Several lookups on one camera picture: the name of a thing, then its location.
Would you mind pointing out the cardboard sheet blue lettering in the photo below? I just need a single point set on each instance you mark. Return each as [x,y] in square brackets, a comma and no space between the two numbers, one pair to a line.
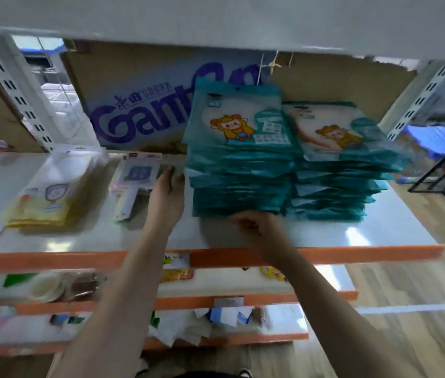
[135,74]

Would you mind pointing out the pile of white paper cards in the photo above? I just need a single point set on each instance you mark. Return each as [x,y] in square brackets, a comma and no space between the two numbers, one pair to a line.
[179,326]

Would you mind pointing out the plain brown cardboard sheet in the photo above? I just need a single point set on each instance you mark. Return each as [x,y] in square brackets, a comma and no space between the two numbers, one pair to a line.
[344,82]

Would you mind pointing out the person's right forearm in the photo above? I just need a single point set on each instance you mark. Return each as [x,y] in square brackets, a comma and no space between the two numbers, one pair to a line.
[332,318]

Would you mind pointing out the yellow snack sachet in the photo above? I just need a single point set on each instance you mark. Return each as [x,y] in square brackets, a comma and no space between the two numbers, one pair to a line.
[273,273]
[177,275]

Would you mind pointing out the yellow white price label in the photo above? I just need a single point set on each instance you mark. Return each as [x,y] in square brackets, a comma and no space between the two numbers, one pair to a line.
[176,261]

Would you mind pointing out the blue plastic stool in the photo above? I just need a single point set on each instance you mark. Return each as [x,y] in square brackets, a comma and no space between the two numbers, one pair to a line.
[435,137]

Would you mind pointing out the yellow mirror packet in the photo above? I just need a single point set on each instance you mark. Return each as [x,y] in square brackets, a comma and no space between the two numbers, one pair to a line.
[53,188]

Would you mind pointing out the stack of teal packets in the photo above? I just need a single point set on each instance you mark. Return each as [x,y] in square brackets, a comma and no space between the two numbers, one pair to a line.
[332,185]
[238,173]

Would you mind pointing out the green snack packet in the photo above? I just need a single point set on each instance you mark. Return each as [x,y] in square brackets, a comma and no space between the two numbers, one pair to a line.
[17,279]

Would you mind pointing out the black metal rack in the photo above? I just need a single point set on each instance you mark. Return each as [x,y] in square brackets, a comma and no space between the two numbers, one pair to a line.
[427,188]

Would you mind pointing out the person's left forearm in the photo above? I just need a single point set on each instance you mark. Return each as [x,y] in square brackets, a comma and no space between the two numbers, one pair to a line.
[116,303]

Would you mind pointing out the person's right hand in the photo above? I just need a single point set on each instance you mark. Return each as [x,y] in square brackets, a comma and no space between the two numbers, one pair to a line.
[263,236]

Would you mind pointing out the white paper price tag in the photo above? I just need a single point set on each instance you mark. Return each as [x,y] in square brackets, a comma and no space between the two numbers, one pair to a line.
[228,302]

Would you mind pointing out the person's left hand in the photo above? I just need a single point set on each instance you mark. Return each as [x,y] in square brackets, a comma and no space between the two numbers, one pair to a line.
[167,204]

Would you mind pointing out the person's white black shoe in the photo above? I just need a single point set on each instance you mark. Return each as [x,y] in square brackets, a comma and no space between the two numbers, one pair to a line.
[245,374]

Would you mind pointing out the beige paper cup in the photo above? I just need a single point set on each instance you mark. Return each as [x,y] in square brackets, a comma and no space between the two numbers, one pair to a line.
[45,288]

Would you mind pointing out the pile of colourful cards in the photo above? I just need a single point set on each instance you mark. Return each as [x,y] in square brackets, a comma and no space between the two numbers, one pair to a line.
[65,320]

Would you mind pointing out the brown plastic cup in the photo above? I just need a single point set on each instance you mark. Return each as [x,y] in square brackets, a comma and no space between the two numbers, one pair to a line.
[84,288]

